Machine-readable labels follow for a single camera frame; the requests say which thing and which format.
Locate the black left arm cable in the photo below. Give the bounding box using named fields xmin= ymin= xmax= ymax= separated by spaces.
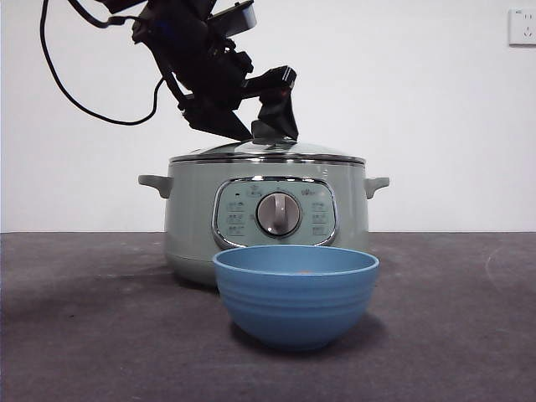
xmin=39 ymin=0 xmax=169 ymax=126

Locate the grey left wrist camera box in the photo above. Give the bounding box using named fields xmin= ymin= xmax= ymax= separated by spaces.
xmin=210 ymin=1 xmax=257 ymax=39

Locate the blue ribbed bowl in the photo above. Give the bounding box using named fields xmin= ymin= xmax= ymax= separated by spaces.
xmin=212 ymin=245 xmax=380 ymax=353

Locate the white wall socket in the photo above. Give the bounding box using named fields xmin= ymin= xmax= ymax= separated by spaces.
xmin=508 ymin=8 xmax=536 ymax=47

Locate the pale green electric steamer pot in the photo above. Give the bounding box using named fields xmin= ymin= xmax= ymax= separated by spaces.
xmin=137 ymin=157 xmax=390 ymax=288

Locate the glass lid with green knob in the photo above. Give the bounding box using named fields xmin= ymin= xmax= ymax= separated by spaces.
xmin=168 ymin=123 xmax=364 ymax=166

